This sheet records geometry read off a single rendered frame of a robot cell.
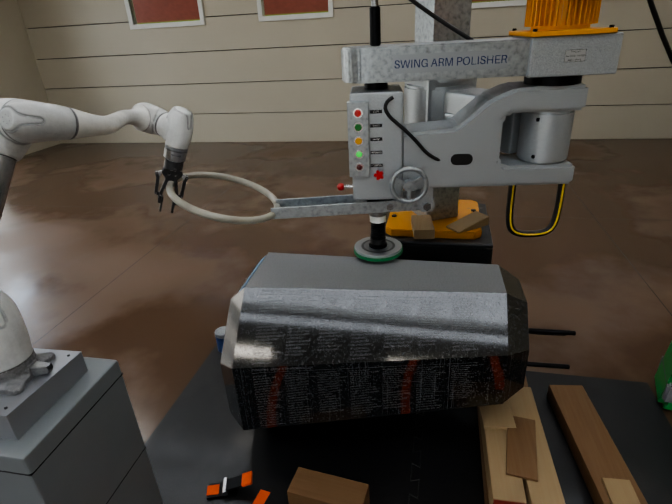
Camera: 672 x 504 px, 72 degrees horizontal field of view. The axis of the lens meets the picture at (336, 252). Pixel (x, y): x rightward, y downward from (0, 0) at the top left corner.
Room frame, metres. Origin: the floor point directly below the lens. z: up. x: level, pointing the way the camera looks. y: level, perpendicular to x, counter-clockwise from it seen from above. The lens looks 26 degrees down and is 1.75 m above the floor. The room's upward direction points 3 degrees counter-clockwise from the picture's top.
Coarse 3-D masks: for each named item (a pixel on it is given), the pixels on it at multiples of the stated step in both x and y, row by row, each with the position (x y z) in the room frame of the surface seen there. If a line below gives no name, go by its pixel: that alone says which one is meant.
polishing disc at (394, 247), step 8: (360, 240) 1.96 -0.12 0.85; (368, 240) 1.95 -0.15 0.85; (392, 240) 1.94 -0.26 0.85; (360, 248) 1.87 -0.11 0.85; (368, 248) 1.87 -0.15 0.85; (384, 248) 1.86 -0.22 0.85; (392, 248) 1.85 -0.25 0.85; (400, 248) 1.85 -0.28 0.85; (368, 256) 1.80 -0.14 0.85; (376, 256) 1.79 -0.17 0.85; (384, 256) 1.79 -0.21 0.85
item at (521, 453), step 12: (480, 408) 1.51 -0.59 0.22; (492, 408) 1.50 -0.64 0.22; (504, 408) 1.50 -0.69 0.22; (492, 420) 1.44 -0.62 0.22; (504, 420) 1.43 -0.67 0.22; (516, 420) 1.43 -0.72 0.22; (528, 420) 1.43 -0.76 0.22; (516, 432) 1.37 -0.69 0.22; (528, 432) 1.37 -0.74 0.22; (516, 444) 1.31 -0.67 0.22; (528, 444) 1.31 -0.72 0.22; (516, 456) 1.25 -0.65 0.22; (528, 456) 1.25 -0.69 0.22; (516, 468) 1.20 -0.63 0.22; (528, 468) 1.20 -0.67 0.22
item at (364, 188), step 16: (352, 96) 1.79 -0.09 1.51; (368, 96) 1.79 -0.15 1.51; (384, 96) 1.78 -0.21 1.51; (400, 96) 1.78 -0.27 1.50; (384, 112) 1.78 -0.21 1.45; (400, 112) 1.78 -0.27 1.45; (384, 128) 1.78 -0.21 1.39; (384, 144) 1.78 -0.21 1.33; (400, 144) 1.78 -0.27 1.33; (384, 160) 1.78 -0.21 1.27; (400, 160) 1.78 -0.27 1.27; (384, 176) 1.78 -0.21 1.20; (400, 176) 1.78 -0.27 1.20; (368, 192) 1.79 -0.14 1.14; (384, 192) 1.78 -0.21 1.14; (400, 192) 1.78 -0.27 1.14
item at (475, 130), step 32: (480, 96) 1.90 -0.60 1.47; (512, 96) 1.75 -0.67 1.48; (544, 96) 1.74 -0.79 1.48; (576, 96) 1.73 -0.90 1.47; (416, 128) 1.86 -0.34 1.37; (448, 128) 1.78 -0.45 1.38; (480, 128) 1.76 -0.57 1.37; (416, 160) 1.78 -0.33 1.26; (448, 160) 1.77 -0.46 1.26; (480, 160) 1.76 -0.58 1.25; (512, 160) 1.83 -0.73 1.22
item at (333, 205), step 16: (416, 192) 1.93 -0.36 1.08; (272, 208) 1.87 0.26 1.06; (288, 208) 1.86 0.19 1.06; (304, 208) 1.86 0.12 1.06; (320, 208) 1.85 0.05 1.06; (336, 208) 1.85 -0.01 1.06; (352, 208) 1.84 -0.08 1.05; (368, 208) 1.84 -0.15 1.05; (384, 208) 1.83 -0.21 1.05; (400, 208) 1.82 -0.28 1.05; (416, 208) 1.82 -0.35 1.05
